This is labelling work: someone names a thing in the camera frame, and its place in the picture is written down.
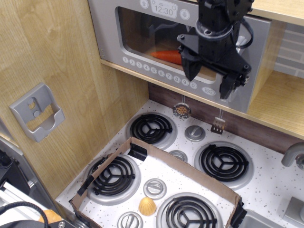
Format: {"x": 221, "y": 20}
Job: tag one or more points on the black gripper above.
{"x": 216, "y": 51}

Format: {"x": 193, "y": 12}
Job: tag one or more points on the grey toy microwave door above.
{"x": 127, "y": 31}

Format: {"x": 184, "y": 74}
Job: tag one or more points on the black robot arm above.
{"x": 219, "y": 14}

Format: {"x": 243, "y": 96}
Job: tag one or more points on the orange toy carrot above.
{"x": 172, "y": 56}

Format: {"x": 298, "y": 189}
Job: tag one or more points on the hanging toy strainer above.
{"x": 181, "y": 109}

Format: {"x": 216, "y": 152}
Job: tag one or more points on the hanging toy spatula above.
{"x": 218, "y": 124}

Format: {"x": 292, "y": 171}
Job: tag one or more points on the back grey stove knob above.
{"x": 195, "y": 133}

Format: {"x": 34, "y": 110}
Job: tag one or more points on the grey stove knob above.
{"x": 155, "y": 188}
{"x": 195, "y": 133}
{"x": 130, "y": 220}

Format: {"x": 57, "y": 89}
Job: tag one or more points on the back left black burner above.
{"x": 150, "y": 128}

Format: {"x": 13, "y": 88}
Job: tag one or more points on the black burner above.
{"x": 150, "y": 128}
{"x": 223, "y": 163}
{"x": 116, "y": 178}
{"x": 190, "y": 212}

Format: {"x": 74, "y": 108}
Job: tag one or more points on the middle small grey knob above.
{"x": 180, "y": 155}

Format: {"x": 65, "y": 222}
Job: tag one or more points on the back right black burner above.
{"x": 223, "y": 163}

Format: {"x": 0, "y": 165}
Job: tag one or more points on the brown cardboard fence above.
{"x": 143, "y": 150}

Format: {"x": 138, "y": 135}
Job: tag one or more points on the grey toy faucet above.
{"x": 294, "y": 153}

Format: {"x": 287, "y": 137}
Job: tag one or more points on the centre grey stove knob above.
{"x": 155, "y": 188}

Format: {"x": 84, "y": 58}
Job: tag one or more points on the front right black burner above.
{"x": 190, "y": 212}

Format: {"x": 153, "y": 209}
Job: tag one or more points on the front left black burner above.
{"x": 116, "y": 178}

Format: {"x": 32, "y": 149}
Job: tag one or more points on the yellow ridged toy shell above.
{"x": 147, "y": 207}

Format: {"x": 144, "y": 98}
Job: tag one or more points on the grey toy sink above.
{"x": 292, "y": 216}

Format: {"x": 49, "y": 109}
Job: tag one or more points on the front grey stove knob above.
{"x": 130, "y": 220}

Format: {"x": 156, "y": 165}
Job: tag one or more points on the orange toy at bottom left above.
{"x": 52, "y": 216}

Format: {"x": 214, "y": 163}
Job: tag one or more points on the grey wall phone holder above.
{"x": 31, "y": 105}

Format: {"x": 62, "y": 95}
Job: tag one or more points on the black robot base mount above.
{"x": 11, "y": 173}

